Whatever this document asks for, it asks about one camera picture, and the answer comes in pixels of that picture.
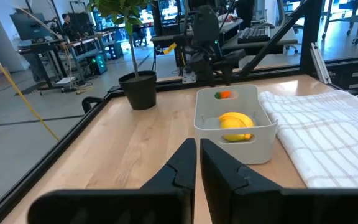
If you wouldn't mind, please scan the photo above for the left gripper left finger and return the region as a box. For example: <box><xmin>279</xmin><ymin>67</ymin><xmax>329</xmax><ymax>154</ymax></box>
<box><xmin>28</xmin><ymin>138</ymin><xmax>198</xmax><ymax>224</ymax></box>

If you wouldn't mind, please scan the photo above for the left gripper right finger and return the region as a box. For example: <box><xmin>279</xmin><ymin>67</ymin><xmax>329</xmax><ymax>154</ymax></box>
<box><xmin>199</xmin><ymin>138</ymin><xmax>358</xmax><ymax>224</ymax></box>

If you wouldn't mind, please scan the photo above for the orange toy carrot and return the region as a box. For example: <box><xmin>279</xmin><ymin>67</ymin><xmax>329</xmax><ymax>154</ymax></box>
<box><xmin>214</xmin><ymin>90</ymin><xmax>232</xmax><ymax>100</ymax></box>

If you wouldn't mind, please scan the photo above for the yellow toy banana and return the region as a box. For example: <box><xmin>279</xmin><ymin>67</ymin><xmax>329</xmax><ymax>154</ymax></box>
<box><xmin>218</xmin><ymin>111</ymin><xmax>255</xmax><ymax>140</ymax></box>

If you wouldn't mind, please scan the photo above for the yellow toy lemon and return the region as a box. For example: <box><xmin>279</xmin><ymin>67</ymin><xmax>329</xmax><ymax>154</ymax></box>
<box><xmin>219</xmin><ymin>118</ymin><xmax>248</xmax><ymax>142</ymax></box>

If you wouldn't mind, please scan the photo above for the yellow tag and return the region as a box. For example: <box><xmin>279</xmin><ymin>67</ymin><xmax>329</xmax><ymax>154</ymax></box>
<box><xmin>162</xmin><ymin>42</ymin><xmax>178</xmax><ymax>55</ymax></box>

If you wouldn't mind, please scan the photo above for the black keyboard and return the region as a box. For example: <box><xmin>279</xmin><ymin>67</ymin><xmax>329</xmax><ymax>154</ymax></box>
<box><xmin>237</xmin><ymin>25</ymin><xmax>272</xmax><ymax>44</ymax></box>

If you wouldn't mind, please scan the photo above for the grey plastic container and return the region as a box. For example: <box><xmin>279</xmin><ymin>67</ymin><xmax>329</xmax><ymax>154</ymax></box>
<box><xmin>193</xmin><ymin>83</ymin><xmax>278</xmax><ymax>165</ymax></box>

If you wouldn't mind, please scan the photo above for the grey desk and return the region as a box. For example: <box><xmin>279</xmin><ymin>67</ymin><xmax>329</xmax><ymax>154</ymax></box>
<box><xmin>221</xmin><ymin>26</ymin><xmax>298</xmax><ymax>56</ymax></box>

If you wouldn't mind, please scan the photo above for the black plant pot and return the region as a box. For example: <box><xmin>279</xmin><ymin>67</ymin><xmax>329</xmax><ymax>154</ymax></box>
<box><xmin>118</xmin><ymin>70</ymin><xmax>157</xmax><ymax>111</ymax></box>

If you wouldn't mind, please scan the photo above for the green leafy plant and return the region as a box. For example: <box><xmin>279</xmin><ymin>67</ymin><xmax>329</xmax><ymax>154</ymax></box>
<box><xmin>87</xmin><ymin>0</ymin><xmax>150</xmax><ymax>78</ymax></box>

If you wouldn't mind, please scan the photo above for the silver aluminium extrusion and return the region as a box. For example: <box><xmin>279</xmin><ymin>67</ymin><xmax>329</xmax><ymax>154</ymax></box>
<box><xmin>310</xmin><ymin>42</ymin><xmax>334</xmax><ymax>85</ymax></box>

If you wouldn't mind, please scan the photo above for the white checked dish towel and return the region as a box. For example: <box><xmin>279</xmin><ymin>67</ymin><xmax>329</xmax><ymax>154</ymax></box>
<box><xmin>259</xmin><ymin>90</ymin><xmax>358</xmax><ymax>189</ymax></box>

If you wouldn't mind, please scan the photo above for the computer tower green light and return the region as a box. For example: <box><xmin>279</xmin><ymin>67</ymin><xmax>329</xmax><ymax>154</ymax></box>
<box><xmin>91</xmin><ymin>54</ymin><xmax>108</xmax><ymax>75</ymax></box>

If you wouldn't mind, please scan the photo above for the black drawer unit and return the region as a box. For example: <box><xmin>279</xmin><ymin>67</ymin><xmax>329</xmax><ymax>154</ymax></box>
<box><xmin>327</xmin><ymin>57</ymin><xmax>358</xmax><ymax>98</ymax></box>

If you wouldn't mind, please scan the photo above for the person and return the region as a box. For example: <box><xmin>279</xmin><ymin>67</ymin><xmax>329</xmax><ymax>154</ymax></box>
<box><xmin>61</xmin><ymin>13</ymin><xmax>78</xmax><ymax>42</ymax></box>

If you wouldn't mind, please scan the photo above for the background workbench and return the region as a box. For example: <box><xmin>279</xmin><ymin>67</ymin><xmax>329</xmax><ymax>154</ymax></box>
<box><xmin>17</xmin><ymin>30</ymin><xmax>117</xmax><ymax>94</ymax></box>

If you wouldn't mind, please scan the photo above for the dark background monitor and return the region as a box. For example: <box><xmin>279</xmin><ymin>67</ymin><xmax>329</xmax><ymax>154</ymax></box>
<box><xmin>9</xmin><ymin>12</ymin><xmax>51</xmax><ymax>41</ymax></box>

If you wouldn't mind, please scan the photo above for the black metal table frame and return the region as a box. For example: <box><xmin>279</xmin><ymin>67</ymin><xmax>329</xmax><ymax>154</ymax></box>
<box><xmin>0</xmin><ymin>0</ymin><xmax>358</xmax><ymax>224</ymax></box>

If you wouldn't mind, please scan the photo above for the yellow cable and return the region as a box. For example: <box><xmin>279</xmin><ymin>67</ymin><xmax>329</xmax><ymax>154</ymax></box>
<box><xmin>0</xmin><ymin>37</ymin><xmax>60</xmax><ymax>141</ymax></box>

